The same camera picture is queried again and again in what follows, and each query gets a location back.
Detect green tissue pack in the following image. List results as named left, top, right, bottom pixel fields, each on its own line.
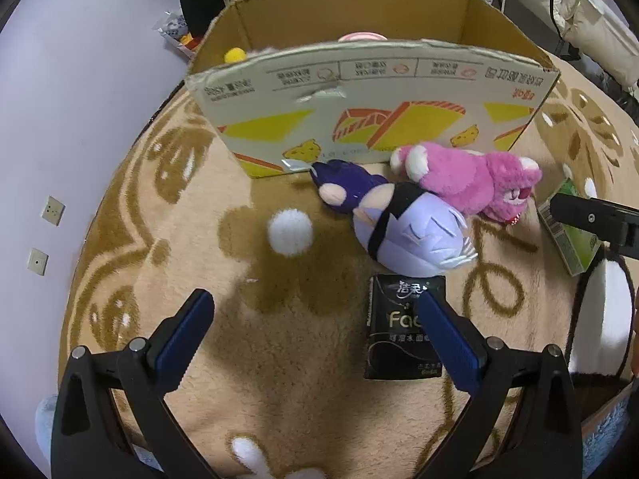
left=537, top=178, right=601, bottom=277

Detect pink bear plush keychain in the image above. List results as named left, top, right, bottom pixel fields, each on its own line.
left=390, top=142, right=543, bottom=224

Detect black tissue pack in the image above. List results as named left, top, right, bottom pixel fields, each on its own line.
left=364, top=275, right=445, bottom=381

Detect purple haired plush doll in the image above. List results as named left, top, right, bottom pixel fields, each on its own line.
left=311, top=160, right=478, bottom=278

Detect pink swirl roll plush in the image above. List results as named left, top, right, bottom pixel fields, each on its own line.
left=338, top=32, right=388, bottom=42

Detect white fluffy pompom plush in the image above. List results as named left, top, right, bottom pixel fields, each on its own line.
left=224, top=48, right=247, bottom=64

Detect beige patterned rug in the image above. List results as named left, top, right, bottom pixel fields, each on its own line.
left=60, top=91, right=638, bottom=478

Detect open cardboard box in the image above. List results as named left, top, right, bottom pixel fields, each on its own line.
left=185, top=0, right=560, bottom=177

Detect snack bags on floor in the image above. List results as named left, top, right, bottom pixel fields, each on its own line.
left=153, top=10, right=199, bottom=58

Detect lower wall outlet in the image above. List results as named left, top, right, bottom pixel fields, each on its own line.
left=27, top=247, right=49, bottom=276

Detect wall outlet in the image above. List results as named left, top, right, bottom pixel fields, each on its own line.
left=27, top=247, right=49, bottom=276
left=41, top=196, right=65, bottom=226

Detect upper wall outlet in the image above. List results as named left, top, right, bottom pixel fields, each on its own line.
left=41, top=196, right=65, bottom=226

